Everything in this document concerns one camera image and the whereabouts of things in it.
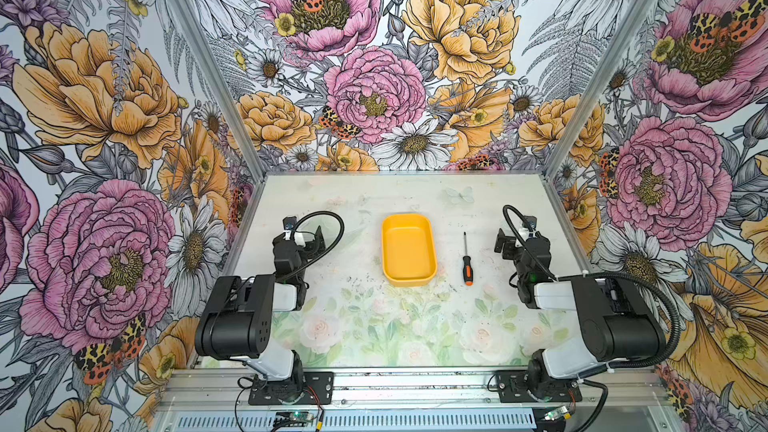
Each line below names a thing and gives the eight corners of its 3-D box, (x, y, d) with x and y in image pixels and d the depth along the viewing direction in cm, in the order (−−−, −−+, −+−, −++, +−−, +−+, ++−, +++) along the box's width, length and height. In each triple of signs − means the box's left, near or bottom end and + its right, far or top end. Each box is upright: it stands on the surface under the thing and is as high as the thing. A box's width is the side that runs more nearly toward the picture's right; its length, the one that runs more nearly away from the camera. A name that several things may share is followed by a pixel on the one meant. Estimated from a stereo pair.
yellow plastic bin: (381, 287, 93) (381, 278, 89) (383, 223, 109) (382, 213, 105) (435, 287, 93) (437, 278, 89) (429, 223, 109) (430, 213, 105)
